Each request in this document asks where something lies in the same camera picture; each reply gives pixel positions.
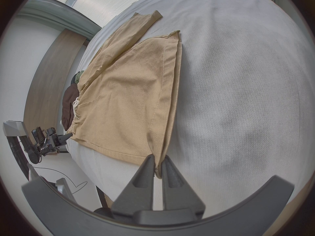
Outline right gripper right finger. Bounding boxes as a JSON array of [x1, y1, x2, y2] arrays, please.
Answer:
[[161, 155, 206, 214]]

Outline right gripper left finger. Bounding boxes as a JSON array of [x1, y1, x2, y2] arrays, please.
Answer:
[[112, 154, 156, 215]]

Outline tan shorts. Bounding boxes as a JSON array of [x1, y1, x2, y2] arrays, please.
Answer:
[[70, 10, 183, 179]]

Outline bed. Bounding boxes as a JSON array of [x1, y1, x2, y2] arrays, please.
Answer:
[[23, 0, 314, 219]]

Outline brown garment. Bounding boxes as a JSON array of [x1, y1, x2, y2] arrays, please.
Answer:
[[62, 84, 80, 130]]

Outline black cable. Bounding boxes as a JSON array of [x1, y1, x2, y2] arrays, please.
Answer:
[[32, 166, 88, 188]]

